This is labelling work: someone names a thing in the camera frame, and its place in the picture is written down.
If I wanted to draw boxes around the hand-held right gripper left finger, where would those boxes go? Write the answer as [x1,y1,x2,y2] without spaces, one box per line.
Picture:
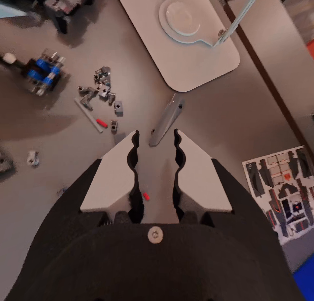
[80,130,145,223]

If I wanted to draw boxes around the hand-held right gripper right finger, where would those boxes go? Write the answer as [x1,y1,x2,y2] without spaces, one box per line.
[173,129,233,222]

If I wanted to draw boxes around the silver curved lego panel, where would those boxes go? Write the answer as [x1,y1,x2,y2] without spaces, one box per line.
[148,93,185,147]

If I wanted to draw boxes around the blue and grey lego subassembly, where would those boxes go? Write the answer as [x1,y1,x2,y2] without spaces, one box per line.
[0,50,67,97]

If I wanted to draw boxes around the partly built lego car model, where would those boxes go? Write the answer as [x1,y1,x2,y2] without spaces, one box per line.
[42,0,97,34]

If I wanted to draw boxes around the light grey lego axle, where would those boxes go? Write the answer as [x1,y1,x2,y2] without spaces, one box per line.
[74,98,103,133]

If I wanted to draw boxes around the light grey lego axle connector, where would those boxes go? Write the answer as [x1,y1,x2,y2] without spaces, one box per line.
[26,150,40,167]

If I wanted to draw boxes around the pile of dark grey lego connectors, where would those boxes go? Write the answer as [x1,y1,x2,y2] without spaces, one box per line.
[78,66,124,117]

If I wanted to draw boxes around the sticker sheet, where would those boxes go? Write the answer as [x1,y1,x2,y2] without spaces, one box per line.
[242,145,314,245]

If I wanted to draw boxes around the blue plastic bin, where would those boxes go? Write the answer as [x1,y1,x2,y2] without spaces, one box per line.
[292,258,314,301]

